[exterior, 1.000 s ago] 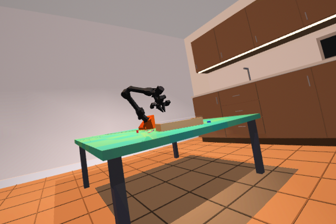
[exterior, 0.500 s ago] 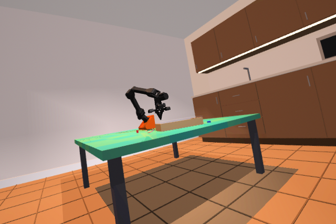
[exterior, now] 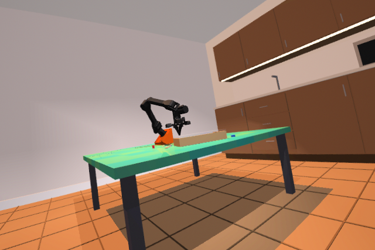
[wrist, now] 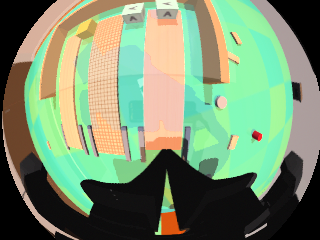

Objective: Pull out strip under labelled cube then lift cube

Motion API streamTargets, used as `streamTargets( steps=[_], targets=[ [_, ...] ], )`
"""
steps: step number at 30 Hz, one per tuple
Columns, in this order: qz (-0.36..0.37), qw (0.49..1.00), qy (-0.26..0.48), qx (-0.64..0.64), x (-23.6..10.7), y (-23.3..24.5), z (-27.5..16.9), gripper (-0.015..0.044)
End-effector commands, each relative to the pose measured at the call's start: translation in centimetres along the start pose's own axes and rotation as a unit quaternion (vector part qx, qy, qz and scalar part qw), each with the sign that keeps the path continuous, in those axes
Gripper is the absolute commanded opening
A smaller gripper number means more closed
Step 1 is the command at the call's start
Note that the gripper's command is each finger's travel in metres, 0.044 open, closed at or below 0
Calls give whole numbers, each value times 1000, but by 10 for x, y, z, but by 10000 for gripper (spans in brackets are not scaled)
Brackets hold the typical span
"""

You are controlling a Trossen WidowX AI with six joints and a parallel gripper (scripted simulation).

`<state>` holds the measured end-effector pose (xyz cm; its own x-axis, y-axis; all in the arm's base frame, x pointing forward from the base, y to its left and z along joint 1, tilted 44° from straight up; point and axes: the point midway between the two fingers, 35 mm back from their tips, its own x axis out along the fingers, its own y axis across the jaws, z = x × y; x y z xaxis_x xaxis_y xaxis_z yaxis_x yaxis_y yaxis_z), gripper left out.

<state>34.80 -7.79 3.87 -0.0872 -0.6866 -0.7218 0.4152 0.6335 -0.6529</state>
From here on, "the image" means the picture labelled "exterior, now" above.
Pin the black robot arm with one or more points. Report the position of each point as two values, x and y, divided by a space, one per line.
169 105

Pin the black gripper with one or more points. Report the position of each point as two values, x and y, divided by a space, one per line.
176 125

